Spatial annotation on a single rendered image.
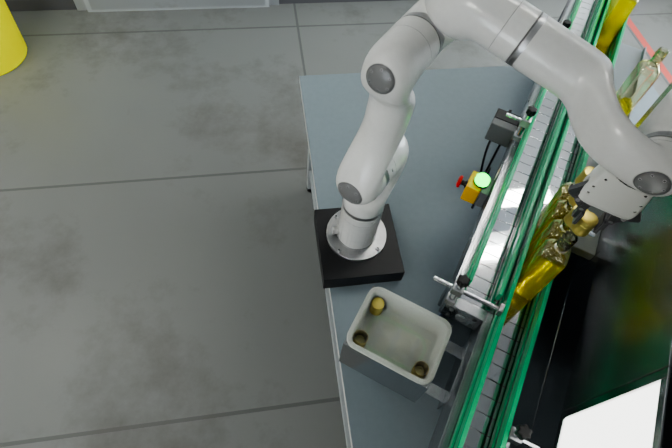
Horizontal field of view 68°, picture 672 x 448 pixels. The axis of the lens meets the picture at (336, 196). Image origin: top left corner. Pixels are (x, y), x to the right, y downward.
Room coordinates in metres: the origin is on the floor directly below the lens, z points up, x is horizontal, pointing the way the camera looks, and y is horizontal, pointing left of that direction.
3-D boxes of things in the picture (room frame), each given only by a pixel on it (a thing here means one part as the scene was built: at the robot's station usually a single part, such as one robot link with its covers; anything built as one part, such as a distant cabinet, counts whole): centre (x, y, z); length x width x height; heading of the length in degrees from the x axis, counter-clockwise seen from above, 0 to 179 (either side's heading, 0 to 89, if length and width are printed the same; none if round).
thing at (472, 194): (0.90, -0.42, 0.96); 0.07 x 0.07 x 0.07; 68
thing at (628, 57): (1.12, -0.83, 1.01); 0.95 x 0.09 x 0.11; 158
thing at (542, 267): (0.55, -0.49, 1.16); 0.06 x 0.06 x 0.21; 68
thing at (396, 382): (0.40, -0.22, 0.92); 0.27 x 0.17 x 0.15; 68
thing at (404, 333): (0.41, -0.19, 0.97); 0.22 x 0.17 x 0.09; 68
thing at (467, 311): (0.47, -0.35, 1.02); 0.09 x 0.04 x 0.07; 68
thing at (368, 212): (0.80, -0.10, 1.12); 0.19 x 0.12 x 0.24; 152
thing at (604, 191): (0.55, -0.49, 1.50); 0.10 x 0.07 x 0.11; 68
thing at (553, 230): (0.60, -0.51, 1.16); 0.06 x 0.06 x 0.21; 68
